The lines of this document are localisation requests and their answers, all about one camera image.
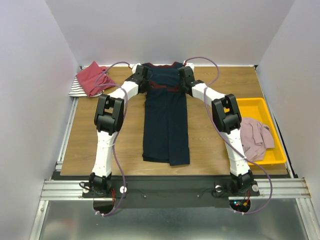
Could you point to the yellow plastic bin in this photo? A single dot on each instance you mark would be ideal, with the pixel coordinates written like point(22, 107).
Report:
point(256, 108)

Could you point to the mauve tank top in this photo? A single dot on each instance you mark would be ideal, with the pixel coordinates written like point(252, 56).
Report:
point(256, 138)

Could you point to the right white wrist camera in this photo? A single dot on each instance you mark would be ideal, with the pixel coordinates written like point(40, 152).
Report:
point(189, 64)

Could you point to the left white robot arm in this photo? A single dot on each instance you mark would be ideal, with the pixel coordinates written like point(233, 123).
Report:
point(108, 119)

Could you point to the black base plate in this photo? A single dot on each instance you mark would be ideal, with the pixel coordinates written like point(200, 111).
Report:
point(186, 191)

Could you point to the striped folded tank top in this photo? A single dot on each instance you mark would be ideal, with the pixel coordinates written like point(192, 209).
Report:
point(76, 90)

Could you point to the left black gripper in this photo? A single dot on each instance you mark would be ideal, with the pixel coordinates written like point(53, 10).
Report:
point(148, 87)

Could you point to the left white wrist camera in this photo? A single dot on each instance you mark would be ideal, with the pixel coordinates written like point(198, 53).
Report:
point(133, 67)

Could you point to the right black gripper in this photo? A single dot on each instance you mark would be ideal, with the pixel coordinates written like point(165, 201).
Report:
point(183, 85)

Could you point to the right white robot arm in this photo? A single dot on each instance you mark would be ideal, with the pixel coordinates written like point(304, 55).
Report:
point(226, 118)

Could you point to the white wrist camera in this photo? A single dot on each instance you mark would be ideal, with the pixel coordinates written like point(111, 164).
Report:
point(189, 64)
point(133, 67)

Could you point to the red folded tank top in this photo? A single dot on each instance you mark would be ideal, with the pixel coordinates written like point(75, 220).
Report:
point(94, 80)

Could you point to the navy tank top maroon trim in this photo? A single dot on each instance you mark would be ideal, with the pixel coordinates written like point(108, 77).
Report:
point(165, 136)

